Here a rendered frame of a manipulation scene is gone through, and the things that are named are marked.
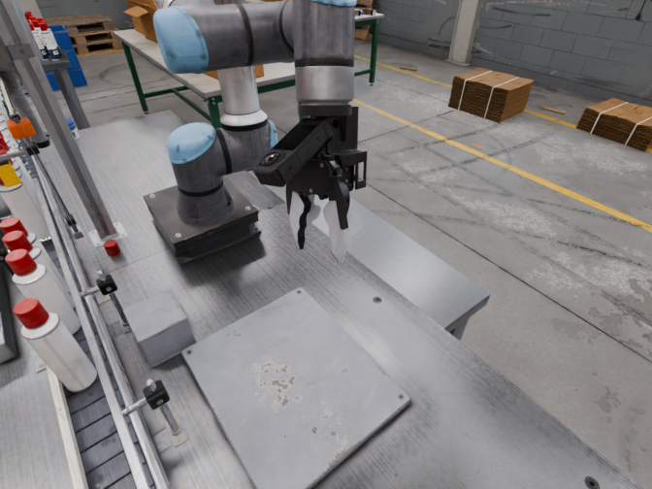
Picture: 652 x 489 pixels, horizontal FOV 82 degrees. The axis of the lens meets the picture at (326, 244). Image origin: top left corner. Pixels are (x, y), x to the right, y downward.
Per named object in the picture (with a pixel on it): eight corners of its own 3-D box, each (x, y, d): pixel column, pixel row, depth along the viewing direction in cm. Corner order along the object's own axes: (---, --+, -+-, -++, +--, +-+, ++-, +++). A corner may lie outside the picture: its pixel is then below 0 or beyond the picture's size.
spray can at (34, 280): (51, 327, 78) (-4, 252, 65) (80, 315, 80) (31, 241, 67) (56, 343, 75) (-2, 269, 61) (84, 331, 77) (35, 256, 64)
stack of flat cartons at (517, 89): (446, 106, 421) (452, 76, 401) (472, 95, 449) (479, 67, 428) (500, 123, 384) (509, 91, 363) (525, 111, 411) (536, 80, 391)
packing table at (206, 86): (138, 113, 406) (112, 31, 356) (208, 98, 443) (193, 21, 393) (226, 204, 270) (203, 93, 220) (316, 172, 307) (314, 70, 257)
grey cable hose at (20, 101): (35, 146, 99) (-11, 59, 86) (49, 142, 101) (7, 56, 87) (37, 149, 97) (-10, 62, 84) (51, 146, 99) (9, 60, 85)
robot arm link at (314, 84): (328, 64, 43) (278, 68, 48) (328, 108, 44) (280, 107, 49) (366, 68, 48) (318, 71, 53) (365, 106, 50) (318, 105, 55)
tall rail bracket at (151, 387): (141, 444, 65) (105, 396, 54) (181, 418, 68) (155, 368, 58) (146, 460, 63) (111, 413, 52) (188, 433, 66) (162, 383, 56)
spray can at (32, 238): (43, 293, 85) (-9, 220, 72) (68, 283, 87) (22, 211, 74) (47, 308, 82) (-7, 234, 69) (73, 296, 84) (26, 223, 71)
